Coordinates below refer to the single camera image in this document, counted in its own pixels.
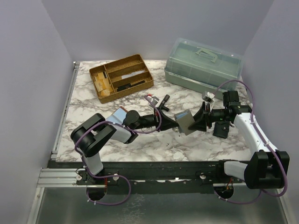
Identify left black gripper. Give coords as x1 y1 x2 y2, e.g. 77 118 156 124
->
134 107 178 132

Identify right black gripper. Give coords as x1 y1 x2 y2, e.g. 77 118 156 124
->
189 101 230 132

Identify grey card holder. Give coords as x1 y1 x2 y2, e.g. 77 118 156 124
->
174 110 195 136

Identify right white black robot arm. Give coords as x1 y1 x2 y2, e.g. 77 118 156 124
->
188 91 290 189

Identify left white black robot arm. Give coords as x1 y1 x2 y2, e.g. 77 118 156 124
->
71 108 178 184

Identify brown blue open card holder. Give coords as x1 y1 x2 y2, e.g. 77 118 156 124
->
106 107 128 125

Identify white card in tray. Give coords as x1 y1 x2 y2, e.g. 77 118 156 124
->
121 70 145 79

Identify black T-shaped tool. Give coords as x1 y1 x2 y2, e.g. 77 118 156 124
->
158 94 170 112

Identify green clear-lid storage box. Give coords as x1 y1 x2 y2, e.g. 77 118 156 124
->
164 38 243 92

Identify black item in tray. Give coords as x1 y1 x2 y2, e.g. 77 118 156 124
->
117 80 145 91

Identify brown woven organizer tray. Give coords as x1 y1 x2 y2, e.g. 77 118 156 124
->
89 54 154 104

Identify yellow packets in tray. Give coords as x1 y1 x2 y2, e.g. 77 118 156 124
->
94 72 113 97

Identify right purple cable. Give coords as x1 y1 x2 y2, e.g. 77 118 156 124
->
214 80 288 205

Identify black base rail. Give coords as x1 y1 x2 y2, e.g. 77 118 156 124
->
48 161 241 195

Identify aluminium side rail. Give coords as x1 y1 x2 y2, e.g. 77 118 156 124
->
50 62 80 160

